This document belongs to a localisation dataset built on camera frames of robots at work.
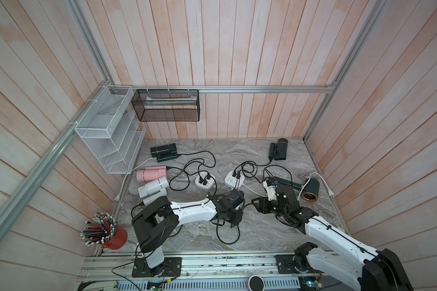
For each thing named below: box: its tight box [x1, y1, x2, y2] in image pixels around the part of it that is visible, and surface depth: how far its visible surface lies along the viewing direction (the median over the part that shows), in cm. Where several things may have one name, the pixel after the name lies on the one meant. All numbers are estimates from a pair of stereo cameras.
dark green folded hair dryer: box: [150, 143, 178, 163], surface depth 110 cm
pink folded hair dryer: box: [135, 166, 167, 182], surface depth 99 cm
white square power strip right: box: [224, 170, 246, 190], surface depth 100 cm
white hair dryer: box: [137, 175, 170, 206], surface depth 95 cm
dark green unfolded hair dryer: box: [274, 176, 320, 202], surface depth 95 cm
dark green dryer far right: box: [268, 138, 289, 162], surface depth 113 cm
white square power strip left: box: [194, 172, 215, 191], surface depth 97 cm
